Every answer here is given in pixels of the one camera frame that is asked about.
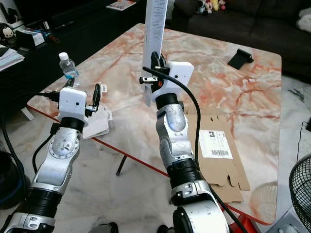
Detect long white printed carton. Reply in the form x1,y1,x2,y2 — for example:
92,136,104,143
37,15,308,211
142,0,169,108

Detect black rubbish bin blue rim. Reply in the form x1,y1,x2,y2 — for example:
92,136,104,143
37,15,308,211
0,150,26,205

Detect clear plastic water bottle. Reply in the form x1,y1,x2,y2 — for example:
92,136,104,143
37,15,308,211
58,52,79,81

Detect black box white label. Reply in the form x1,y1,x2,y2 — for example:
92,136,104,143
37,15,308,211
15,29,48,49

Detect red white printed leaflet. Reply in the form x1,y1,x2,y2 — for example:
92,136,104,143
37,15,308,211
105,0,137,12

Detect stack of white papers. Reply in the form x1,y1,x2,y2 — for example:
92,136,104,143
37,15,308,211
0,46,25,72

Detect colourful small plush toys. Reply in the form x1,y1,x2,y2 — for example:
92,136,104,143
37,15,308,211
196,0,227,15

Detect black white mouse plush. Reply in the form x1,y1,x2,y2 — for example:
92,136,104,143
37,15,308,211
1,26,17,41

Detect dark fabric sofa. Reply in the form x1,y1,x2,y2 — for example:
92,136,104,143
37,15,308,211
168,0,311,81

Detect flattened brown cardboard box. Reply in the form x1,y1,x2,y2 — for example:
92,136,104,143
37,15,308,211
184,111,251,203

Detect black left robot foot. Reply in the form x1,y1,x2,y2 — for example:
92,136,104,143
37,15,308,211
99,221,120,233

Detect black robot foot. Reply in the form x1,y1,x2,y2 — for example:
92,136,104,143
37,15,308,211
156,224,176,233
99,221,120,233

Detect black right robot foot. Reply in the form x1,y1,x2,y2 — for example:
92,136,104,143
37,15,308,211
156,224,176,233

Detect white cushion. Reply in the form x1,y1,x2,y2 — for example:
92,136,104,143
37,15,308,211
296,7,311,33

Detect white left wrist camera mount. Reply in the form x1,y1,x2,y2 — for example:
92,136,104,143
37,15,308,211
59,87,88,123

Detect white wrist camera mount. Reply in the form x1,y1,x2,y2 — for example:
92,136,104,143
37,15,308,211
59,87,88,123
152,61,195,101

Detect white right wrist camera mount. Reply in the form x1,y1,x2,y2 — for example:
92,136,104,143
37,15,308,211
152,61,195,101

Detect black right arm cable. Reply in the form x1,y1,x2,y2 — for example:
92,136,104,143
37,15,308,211
142,67,249,233

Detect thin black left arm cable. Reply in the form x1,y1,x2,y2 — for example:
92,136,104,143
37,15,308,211
32,124,59,176

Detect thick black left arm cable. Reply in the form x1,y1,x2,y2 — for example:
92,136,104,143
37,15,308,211
1,91,62,195

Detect wire grille floor fan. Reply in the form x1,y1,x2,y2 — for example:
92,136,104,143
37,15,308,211
266,152,311,233

